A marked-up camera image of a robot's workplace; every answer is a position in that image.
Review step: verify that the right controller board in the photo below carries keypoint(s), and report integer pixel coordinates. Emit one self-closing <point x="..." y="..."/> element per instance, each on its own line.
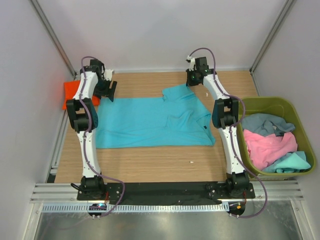
<point x="236" y="209"/>

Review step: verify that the folded orange t shirt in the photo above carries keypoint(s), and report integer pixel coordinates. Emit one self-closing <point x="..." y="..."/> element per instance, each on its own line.
<point x="70" y="89"/>

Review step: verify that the pink t shirt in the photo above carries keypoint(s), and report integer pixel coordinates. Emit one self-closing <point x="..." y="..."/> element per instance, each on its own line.
<point x="265" y="150"/>

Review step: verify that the aluminium frame rail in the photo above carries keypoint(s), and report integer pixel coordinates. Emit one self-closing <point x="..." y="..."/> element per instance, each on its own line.
<point x="277" y="190"/>

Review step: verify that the green plastic bin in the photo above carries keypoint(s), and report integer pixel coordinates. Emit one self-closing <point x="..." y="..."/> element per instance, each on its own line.
<point x="280" y="107"/>

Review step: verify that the controller board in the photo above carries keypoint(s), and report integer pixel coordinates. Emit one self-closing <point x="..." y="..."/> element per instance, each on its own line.
<point x="236" y="209"/>
<point x="97" y="210"/>

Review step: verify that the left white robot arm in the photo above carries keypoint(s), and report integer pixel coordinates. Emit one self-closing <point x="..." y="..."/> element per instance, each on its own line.
<point x="95" y="81"/>

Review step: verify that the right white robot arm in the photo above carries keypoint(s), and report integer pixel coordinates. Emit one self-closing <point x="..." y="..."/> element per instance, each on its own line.
<point x="225" y="115"/>

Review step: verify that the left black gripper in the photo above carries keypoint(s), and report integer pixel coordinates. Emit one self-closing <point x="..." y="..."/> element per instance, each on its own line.
<point x="108" y="92"/>

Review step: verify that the slotted cable duct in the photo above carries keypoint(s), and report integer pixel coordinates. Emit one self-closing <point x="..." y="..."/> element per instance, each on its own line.
<point x="83" y="208"/>

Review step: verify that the light teal t shirt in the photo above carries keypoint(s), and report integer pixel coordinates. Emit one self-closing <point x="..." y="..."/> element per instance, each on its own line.
<point x="292" y="162"/>

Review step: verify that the grey blue t shirt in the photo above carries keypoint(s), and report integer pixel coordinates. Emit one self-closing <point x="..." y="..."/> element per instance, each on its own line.
<point x="267" y="124"/>

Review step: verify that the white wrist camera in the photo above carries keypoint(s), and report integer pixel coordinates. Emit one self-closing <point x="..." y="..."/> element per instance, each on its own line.
<point x="108" y="74"/>
<point x="192" y="63"/>

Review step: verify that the left controller board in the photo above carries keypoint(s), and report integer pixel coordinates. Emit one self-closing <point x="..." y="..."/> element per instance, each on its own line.
<point x="97" y="210"/>

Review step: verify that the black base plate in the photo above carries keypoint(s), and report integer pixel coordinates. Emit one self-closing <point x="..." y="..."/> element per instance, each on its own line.
<point x="163" y="193"/>

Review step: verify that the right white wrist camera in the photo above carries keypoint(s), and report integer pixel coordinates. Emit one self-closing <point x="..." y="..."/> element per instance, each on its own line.
<point x="192" y="63"/>

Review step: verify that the turquoise blue t shirt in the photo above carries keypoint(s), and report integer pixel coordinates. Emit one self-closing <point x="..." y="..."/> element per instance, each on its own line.
<point x="177" y="118"/>

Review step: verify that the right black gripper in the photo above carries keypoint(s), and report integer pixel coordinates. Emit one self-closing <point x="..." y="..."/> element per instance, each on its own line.
<point x="188" y="82"/>

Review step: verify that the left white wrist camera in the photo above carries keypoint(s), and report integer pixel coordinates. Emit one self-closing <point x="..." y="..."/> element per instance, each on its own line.
<point x="108" y="74"/>

